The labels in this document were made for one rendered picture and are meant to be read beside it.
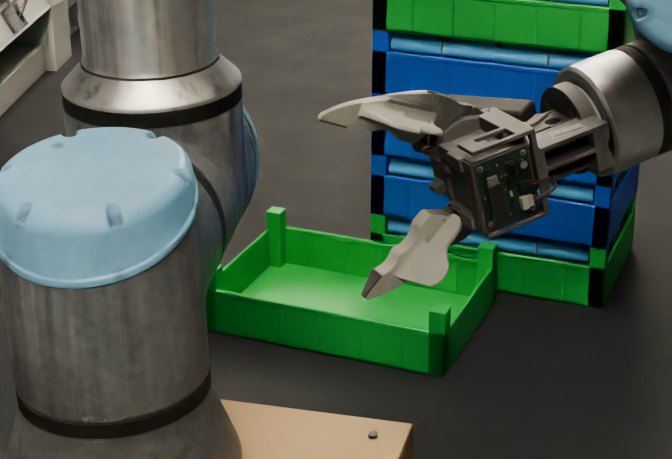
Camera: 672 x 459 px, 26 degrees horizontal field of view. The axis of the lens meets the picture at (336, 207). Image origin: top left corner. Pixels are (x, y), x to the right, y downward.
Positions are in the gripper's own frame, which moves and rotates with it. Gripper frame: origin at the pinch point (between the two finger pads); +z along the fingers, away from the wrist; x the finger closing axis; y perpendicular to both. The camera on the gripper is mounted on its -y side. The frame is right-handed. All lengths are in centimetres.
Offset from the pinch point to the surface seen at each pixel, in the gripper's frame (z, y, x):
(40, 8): -5, -157, 17
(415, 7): -34, -58, 7
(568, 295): -41, -46, 44
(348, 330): -12, -44, 35
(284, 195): -22, -92, 38
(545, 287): -39, -48, 43
